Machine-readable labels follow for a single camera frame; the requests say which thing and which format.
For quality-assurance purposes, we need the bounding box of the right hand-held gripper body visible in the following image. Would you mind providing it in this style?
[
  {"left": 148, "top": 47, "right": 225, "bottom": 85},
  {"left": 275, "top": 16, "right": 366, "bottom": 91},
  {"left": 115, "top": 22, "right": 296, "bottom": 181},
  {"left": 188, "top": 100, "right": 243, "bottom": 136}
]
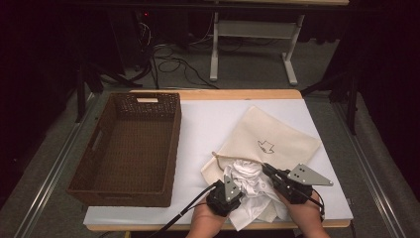
[{"left": 272, "top": 163, "right": 334, "bottom": 206}]

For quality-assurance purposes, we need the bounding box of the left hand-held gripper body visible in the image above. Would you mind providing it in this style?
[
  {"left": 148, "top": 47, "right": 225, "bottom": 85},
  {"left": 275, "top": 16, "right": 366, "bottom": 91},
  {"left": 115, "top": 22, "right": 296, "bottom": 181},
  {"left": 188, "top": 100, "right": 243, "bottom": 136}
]
[{"left": 206, "top": 174, "right": 246, "bottom": 218}]

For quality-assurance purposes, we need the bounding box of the white shirt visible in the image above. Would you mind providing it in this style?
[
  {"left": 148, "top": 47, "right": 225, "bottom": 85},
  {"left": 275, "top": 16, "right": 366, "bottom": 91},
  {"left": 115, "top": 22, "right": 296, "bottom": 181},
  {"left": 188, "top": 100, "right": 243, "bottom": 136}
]
[{"left": 223, "top": 159, "right": 292, "bottom": 232}]

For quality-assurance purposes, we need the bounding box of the cream mesh laundry bag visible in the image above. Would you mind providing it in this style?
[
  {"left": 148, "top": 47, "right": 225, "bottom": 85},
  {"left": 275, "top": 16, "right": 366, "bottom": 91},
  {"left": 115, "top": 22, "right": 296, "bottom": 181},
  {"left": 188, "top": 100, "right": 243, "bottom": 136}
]
[{"left": 200, "top": 105, "right": 322, "bottom": 186}]

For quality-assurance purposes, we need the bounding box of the person's left hand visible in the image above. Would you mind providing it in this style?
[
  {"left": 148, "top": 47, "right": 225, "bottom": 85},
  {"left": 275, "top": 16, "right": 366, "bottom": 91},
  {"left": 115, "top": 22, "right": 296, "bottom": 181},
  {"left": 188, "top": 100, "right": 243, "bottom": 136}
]
[{"left": 191, "top": 197, "right": 230, "bottom": 231}]

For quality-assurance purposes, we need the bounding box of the person's right hand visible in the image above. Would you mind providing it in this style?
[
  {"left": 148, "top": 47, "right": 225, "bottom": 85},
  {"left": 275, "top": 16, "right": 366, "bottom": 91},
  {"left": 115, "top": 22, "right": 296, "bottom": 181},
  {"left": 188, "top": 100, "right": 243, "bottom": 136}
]
[{"left": 276, "top": 190, "right": 326, "bottom": 229}]

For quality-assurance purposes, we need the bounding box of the black metal stand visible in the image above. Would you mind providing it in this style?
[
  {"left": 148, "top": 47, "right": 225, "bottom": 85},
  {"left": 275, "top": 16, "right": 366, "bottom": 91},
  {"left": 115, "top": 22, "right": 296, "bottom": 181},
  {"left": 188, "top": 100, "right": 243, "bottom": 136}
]
[
  {"left": 299, "top": 63, "right": 362, "bottom": 136},
  {"left": 74, "top": 60, "right": 144, "bottom": 124}
]

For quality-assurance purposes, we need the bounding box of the brown woven basket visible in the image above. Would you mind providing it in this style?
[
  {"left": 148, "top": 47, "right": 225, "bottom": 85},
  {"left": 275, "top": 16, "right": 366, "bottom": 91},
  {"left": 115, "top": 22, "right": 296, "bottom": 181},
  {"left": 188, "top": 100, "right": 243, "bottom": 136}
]
[{"left": 66, "top": 91, "right": 182, "bottom": 208}]

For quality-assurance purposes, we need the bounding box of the dark computer case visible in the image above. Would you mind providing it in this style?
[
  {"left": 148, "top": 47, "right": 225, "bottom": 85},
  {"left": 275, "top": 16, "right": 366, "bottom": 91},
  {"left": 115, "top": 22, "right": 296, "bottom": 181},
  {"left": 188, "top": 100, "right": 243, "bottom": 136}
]
[{"left": 108, "top": 9, "right": 157, "bottom": 75}]

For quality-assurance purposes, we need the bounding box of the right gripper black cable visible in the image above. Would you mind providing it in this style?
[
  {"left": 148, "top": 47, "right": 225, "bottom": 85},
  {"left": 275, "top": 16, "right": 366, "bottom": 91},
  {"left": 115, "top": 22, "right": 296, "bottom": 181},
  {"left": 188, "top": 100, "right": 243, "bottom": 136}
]
[{"left": 308, "top": 187, "right": 327, "bottom": 222}]

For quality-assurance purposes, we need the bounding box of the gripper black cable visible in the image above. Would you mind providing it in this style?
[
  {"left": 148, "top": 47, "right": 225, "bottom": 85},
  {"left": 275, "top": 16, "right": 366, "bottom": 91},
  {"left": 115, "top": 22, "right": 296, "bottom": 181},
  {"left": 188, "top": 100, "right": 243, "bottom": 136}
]
[
  {"left": 308, "top": 187, "right": 327, "bottom": 222},
  {"left": 148, "top": 182, "right": 218, "bottom": 238}
]

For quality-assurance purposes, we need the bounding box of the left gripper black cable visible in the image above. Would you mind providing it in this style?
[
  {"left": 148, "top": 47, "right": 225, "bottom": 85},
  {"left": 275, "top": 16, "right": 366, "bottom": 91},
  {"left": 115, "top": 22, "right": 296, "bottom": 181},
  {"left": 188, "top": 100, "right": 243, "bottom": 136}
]
[{"left": 148, "top": 182, "right": 218, "bottom": 238}]

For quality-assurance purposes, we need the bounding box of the aluminium floor rail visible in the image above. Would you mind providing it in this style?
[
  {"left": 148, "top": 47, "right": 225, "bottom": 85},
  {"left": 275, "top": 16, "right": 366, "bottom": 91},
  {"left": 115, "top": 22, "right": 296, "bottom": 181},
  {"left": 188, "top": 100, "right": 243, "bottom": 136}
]
[
  {"left": 332, "top": 101, "right": 408, "bottom": 238},
  {"left": 13, "top": 93, "right": 97, "bottom": 238}
]

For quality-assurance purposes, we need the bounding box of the white desk frame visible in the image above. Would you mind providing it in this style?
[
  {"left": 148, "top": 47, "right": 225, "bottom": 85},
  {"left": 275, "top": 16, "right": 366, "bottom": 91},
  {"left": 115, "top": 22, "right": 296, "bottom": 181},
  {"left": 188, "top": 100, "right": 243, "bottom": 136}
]
[{"left": 209, "top": 12, "right": 306, "bottom": 87}]

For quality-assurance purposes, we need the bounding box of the tangle of black floor cables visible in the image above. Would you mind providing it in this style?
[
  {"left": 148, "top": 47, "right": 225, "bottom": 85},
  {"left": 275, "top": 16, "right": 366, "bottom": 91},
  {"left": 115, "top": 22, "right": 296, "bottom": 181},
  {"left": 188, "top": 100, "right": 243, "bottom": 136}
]
[{"left": 133, "top": 13, "right": 220, "bottom": 91}]

